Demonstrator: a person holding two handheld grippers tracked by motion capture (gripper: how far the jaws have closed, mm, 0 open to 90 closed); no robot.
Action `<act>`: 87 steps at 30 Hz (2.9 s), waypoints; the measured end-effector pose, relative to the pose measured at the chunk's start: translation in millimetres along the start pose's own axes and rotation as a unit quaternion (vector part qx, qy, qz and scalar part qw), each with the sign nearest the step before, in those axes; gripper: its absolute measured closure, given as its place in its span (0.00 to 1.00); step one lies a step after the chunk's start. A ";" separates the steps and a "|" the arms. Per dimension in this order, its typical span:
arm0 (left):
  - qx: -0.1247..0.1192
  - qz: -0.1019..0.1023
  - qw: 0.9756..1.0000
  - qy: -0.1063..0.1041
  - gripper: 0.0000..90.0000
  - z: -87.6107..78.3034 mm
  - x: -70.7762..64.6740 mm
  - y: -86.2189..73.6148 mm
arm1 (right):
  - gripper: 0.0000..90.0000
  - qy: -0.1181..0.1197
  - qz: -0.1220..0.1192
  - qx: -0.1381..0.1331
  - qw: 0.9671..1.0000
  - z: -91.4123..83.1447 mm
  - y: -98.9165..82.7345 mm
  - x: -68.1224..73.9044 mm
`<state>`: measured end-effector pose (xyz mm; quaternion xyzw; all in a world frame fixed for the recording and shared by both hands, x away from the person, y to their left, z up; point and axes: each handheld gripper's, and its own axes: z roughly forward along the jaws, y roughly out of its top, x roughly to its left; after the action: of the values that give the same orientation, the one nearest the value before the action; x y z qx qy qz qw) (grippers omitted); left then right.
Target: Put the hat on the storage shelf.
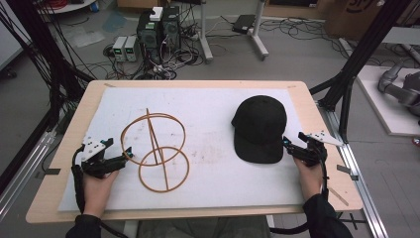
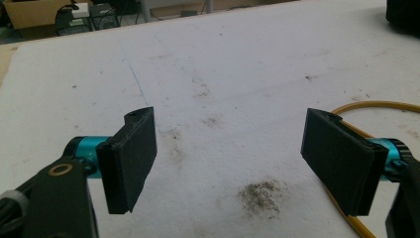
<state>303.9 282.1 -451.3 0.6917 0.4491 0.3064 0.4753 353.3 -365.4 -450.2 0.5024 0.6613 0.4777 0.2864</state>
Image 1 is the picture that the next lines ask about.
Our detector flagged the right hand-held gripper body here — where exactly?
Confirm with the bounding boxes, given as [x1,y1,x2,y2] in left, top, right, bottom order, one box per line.
[290,130,345,168]

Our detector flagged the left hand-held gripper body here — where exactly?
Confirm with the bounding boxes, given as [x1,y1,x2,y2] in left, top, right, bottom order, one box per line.
[80,133,129,179]

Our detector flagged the black baseball cap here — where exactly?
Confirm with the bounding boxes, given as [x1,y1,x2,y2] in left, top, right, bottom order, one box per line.
[230,94,288,165]

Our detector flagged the wooden ring hat stand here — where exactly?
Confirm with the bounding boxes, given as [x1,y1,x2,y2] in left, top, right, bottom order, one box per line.
[120,107,191,194]

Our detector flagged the person's left hand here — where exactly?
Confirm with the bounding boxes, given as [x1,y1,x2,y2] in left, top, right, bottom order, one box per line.
[82,170,120,218]

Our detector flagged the person's right hand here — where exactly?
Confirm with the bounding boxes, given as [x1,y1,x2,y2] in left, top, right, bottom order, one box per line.
[292,156,324,201]

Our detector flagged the white board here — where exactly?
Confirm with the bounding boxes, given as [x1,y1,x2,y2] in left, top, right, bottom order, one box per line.
[356,64,420,137]

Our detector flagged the white foam mat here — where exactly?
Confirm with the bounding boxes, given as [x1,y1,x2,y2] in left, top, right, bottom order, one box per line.
[57,86,307,213]

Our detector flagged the grey power supply unit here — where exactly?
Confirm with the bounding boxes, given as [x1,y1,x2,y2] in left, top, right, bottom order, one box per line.
[111,35,129,62]
[124,35,140,63]

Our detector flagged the white metal stand leg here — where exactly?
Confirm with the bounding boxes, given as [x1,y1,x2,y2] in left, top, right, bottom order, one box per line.
[251,0,269,61]
[197,0,215,64]

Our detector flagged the black computer tower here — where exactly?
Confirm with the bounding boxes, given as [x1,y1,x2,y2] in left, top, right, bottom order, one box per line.
[136,9,163,64]
[160,5,182,52]

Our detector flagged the cardboard box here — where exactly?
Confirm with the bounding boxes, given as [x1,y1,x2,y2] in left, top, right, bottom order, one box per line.
[324,0,388,42]

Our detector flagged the black flat device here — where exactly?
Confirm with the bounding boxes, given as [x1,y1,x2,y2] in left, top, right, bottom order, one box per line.
[231,14,257,35]

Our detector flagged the white box on computer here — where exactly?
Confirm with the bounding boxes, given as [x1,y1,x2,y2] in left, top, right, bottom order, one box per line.
[149,6,164,23]

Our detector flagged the white round table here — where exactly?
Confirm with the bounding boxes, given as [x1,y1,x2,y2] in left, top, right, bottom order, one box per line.
[37,0,97,15]

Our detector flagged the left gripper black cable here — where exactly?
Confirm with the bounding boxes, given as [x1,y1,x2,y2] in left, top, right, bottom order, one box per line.
[71,146,129,238]

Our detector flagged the aluminium rail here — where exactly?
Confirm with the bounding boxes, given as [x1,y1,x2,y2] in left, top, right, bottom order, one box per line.
[317,101,390,238]
[0,130,57,220]

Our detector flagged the black metal frame post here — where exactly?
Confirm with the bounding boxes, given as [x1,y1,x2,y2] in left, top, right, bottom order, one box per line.
[5,0,95,134]
[309,0,414,144]

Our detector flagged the tangle of floor cables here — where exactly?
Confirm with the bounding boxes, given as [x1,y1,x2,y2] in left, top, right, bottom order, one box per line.
[102,6,206,81]

